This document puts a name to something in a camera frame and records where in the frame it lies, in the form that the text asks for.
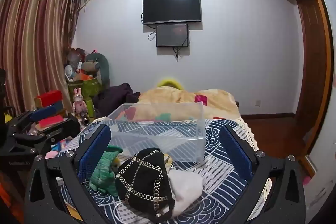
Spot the yellow-headed doll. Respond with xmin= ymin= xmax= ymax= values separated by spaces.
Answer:
xmin=89 ymin=145 xmax=124 ymax=198

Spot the black hanging cable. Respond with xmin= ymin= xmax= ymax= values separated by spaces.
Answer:
xmin=173 ymin=47 xmax=185 ymax=62

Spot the small black monitor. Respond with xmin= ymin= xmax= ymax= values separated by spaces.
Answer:
xmin=156 ymin=24 xmax=189 ymax=48

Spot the black beaded cloth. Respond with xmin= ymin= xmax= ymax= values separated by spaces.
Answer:
xmin=115 ymin=148 xmax=175 ymax=224

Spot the beige fleece blanket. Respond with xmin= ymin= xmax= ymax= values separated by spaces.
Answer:
xmin=123 ymin=88 xmax=240 ymax=122

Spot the striped red curtain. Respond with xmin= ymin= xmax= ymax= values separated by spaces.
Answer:
xmin=0 ymin=0 xmax=80 ymax=119

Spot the white cloth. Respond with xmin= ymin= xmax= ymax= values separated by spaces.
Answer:
xmin=168 ymin=169 xmax=205 ymax=216

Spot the yellow curved object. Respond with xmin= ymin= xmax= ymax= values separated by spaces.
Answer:
xmin=157 ymin=77 xmax=184 ymax=89

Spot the blue white patterned bed cover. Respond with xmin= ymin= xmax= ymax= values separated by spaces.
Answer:
xmin=56 ymin=118 xmax=263 ymax=224

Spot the large black television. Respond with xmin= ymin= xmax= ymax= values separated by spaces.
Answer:
xmin=142 ymin=0 xmax=202 ymax=25

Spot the pink rabbit figure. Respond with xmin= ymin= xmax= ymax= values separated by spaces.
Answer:
xmin=73 ymin=88 xmax=88 ymax=115

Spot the green bottle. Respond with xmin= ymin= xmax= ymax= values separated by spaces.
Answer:
xmin=87 ymin=97 xmax=96 ymax=119

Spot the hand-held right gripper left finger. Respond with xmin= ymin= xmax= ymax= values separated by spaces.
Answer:
xmin=24 ymin=124 xmax=116 ymax=224

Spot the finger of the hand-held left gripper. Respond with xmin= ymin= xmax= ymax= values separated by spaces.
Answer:
xmin=9 ymin=115 xmax=81 ymax=147
xmin=12 ymin=106 xmax=58 ymax=126

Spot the black looped cable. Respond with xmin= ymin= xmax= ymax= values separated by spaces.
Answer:
xmin=147 ymin=25 xmax=158 ymax=41

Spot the brown wooden door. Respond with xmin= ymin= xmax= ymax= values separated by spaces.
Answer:
xmin=293 ymin=0 xmax=328 ymax=155

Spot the green storage box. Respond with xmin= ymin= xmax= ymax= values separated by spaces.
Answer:
xmin=67 ymin=76 xmax=103 ymax=104

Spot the clear plastic storage box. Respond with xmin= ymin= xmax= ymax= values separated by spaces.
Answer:
xmin=107 ymin=103 xmax=206 ymax=164

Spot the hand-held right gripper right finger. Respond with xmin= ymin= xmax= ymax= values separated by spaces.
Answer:
xmin=218 ymin=124 xmax=306 ymax=224

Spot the grey green plush toy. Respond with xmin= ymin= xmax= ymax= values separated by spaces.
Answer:
xmin=84 ymin=52 xmax=111 ymax=89

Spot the dark clothes pile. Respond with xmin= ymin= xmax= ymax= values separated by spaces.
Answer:
xmin=92 ymin=82 xmax=141 ymax=118

